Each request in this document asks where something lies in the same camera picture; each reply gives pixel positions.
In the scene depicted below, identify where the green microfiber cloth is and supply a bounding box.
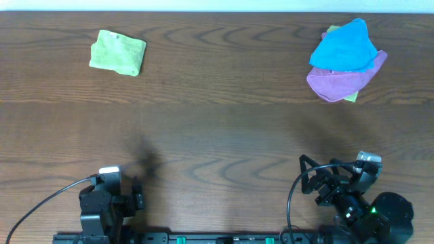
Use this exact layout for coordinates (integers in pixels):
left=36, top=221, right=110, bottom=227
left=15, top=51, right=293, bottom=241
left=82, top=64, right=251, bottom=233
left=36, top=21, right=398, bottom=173
left=89, top=30, right=146, bottom=77

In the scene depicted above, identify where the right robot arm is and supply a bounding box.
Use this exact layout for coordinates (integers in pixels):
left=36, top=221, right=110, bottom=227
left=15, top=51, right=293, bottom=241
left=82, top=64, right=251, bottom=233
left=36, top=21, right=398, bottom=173
left=299, top=151, right=414, bottom=243

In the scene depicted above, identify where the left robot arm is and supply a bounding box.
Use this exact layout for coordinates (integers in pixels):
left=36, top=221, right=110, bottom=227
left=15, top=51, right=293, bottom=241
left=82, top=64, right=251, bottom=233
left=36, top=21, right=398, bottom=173
left=74, top=173, right=144, bottom=244

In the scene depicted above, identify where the yellow-green cloth at bottom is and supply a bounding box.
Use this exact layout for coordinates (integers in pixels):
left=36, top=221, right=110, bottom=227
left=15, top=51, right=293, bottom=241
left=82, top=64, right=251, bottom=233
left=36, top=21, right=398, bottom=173
left=326, top=25, right=358, bottom=102

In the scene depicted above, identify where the purple microfiber cloth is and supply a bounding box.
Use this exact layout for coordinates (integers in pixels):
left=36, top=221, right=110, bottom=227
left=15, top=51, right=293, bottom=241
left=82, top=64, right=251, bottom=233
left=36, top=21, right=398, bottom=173
left=307, top=51, right=388, bottom=102

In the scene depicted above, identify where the blue microfiber cloth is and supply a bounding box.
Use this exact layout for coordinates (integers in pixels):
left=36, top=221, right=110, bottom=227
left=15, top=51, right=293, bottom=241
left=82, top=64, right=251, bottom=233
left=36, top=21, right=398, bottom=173
left=309, top=18, right=378, bottom=72

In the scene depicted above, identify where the right black cable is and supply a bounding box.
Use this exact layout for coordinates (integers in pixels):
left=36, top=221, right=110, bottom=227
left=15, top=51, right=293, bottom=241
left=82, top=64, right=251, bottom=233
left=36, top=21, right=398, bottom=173
left=286, top=162, right=357, bottom=244

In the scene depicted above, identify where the black cable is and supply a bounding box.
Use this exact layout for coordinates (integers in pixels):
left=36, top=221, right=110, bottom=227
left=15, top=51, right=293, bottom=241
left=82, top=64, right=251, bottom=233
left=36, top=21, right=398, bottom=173
left=286, top=162, right=357, bottom=244
left=5, top=176, right=94, bottom=244

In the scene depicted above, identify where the left black cable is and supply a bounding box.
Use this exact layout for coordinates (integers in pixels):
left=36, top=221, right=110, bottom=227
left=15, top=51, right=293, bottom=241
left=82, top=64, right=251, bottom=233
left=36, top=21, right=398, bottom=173
left=5, top=176, right=94, bottom=244

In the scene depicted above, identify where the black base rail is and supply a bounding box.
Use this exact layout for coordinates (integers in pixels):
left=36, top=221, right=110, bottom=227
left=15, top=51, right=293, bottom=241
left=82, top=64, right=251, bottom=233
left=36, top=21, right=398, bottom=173
left=52, top=231, right=340, bottom=244

